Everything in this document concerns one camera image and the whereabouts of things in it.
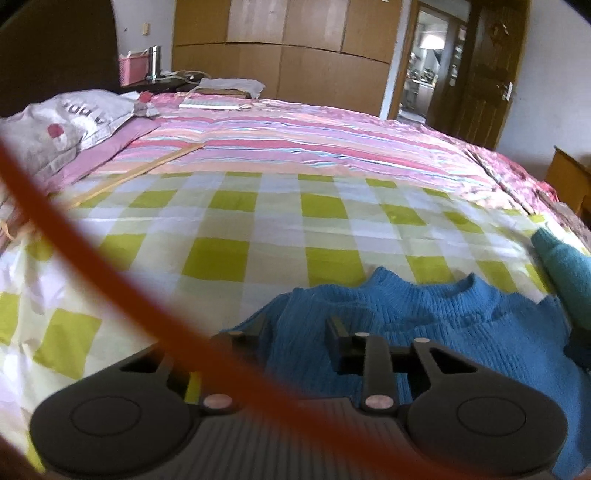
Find pink box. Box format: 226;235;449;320
119;52;151;86

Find wooden wardrobe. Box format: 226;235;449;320
172;0;407;118

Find pink striped blanket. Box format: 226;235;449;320
60;92;532;213

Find flat white book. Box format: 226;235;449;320
179;99;252;112

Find orange cable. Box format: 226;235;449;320
0;134;462;480

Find pink floral quilt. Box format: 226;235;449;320
466;143;591;250

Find green checkered bed sheet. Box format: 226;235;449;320
0;171;591;462

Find grey pillow with pink dots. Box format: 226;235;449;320
0;90;139;185

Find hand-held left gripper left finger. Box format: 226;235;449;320
117;316;269;414

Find folded teal fleece garment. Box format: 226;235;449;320
530;227;591;352

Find wooden cabinet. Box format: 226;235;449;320
546;145;591;217

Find dark wooden headboard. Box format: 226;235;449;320
0;0;122;118

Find white cloth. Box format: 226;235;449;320
196;78;266;99

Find dark wooden door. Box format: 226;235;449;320
450;0;529;151

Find long wooden stick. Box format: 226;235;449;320
69;143;205;208

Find blue knit sweater yellow stripes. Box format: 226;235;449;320
219;267;591;480

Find dark nightstand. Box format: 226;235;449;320
121;76;204;95

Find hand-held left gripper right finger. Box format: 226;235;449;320
325;314;483;414

